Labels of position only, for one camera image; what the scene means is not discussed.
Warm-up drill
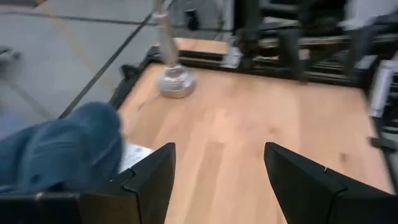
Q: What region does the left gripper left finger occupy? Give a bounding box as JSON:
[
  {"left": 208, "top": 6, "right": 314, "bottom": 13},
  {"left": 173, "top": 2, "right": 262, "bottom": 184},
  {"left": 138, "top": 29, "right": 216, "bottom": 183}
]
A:
[{"left": 0, "top": 142, "right": 177, "bottom": 224}]

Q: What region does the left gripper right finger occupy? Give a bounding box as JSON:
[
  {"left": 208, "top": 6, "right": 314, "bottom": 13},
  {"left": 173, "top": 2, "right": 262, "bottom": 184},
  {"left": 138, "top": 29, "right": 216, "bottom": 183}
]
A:
[{"left": 263, "top": 142, "right": 398, "bottom": 224}]

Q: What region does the blue denim cap white label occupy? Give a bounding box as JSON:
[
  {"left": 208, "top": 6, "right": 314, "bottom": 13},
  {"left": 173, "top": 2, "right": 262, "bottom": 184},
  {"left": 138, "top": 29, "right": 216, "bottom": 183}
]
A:
[{"left": 0, "top": 101, "right": 125, "bottom": 194}]

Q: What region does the white perforated shelf riser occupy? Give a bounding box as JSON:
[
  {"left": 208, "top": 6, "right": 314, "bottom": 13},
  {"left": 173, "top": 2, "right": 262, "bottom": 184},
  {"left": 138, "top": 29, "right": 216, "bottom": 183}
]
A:
[{"left": 119, "top": 143, "right": 155, "bottom": 174}]

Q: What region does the white box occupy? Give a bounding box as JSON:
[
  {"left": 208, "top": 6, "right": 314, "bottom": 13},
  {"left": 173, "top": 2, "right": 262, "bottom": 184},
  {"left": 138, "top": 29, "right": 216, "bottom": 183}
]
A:
[{"left": 371, "top": 58, "right": 398, "bottom": 118}]

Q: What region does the white shade silver lamp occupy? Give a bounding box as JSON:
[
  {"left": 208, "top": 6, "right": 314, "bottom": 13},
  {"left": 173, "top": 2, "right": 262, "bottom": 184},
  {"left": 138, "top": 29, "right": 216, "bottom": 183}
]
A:
[{"left": 151, "top": 0, "right": 197, "bottom": 100}]

